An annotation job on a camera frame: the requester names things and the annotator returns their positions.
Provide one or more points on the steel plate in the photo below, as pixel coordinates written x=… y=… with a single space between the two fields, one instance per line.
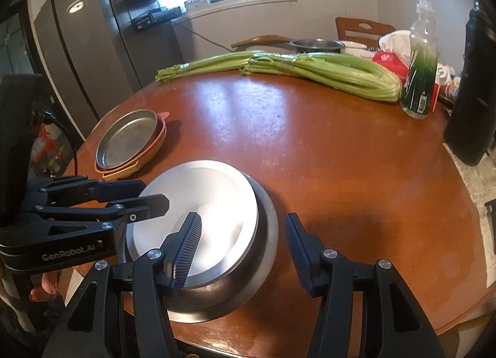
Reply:
x=124 y=141

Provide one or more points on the pink bear-eared plate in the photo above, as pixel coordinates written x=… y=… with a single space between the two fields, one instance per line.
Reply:
x=162 y=115

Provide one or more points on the long celery bunch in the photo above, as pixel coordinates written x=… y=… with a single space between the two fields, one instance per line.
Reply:
x=209 y=61

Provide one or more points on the clear bottle with green label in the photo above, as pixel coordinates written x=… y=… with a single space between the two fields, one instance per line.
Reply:
x=420 y=82

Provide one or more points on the curved-back dark wooden chair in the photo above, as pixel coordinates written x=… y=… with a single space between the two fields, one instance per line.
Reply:
x=259 y=40

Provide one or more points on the red tissue pack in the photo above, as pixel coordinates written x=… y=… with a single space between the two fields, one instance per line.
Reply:
x=387 y=61

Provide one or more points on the grey refrigerator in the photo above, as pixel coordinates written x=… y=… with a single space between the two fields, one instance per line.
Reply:
x=97 y=51

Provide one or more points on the thick celery bunch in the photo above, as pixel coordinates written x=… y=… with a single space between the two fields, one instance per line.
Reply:
x=341 y=71

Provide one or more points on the person's left hand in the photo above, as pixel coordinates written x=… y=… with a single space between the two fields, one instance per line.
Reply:
x=44 y=290

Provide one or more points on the black thermos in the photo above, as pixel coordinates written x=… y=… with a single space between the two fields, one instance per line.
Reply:
x=472 y=110

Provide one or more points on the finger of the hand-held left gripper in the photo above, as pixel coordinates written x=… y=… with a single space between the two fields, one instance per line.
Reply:
x=120 y=189
x=147 y=205

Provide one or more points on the glass door cabinet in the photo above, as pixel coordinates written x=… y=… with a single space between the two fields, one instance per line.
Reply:
x=50 y=141

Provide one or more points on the white cardboard box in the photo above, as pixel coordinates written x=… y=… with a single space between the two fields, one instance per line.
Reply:
x=197 y=1

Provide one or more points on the steel pot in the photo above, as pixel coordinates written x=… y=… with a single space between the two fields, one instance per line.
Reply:
x=317 y=46

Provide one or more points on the small white bottle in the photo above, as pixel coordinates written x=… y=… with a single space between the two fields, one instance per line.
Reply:
x=445 y=77

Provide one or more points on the orange wooden chair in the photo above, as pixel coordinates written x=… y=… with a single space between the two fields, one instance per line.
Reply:
x=345 y=30

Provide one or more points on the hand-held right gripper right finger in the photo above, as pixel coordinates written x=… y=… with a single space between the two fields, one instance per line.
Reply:
x=300 y=257

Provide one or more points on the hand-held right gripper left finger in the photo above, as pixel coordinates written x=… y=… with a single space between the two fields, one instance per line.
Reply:
x=186 y=253

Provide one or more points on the steel bowl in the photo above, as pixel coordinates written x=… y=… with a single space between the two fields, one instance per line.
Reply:
x=263 y=234

